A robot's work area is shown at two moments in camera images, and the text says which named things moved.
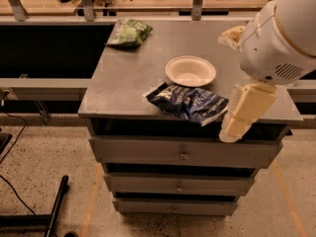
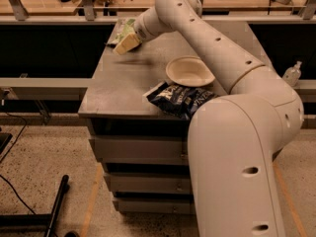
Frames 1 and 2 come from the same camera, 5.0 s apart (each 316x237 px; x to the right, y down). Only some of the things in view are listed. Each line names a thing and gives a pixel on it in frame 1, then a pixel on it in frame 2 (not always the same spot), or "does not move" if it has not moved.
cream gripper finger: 248,102 → 130,41
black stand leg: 64,189 does not move
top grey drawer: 182,152 does not move
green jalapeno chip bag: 129,33 does not move
